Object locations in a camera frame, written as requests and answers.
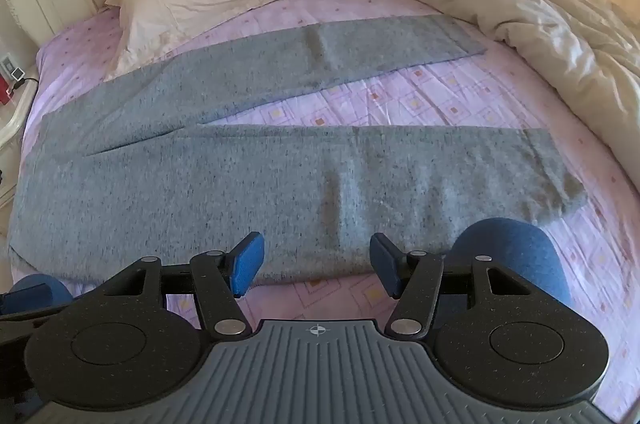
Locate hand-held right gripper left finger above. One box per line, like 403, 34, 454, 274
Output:
96, 231, 266, 338

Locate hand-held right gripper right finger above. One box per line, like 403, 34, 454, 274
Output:
369, 232, 544, 338

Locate grey pants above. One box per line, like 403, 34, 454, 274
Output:
9, 14, 587, 285

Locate person's left leg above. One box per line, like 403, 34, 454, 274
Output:
7, 274, 74, 307

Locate purple patterned bed sheet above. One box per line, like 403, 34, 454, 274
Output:
10, 0, 640, 421

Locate white nightstand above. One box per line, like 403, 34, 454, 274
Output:
0, 64, 41, 211

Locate small white device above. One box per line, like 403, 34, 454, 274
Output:
0, 54, 26, 85

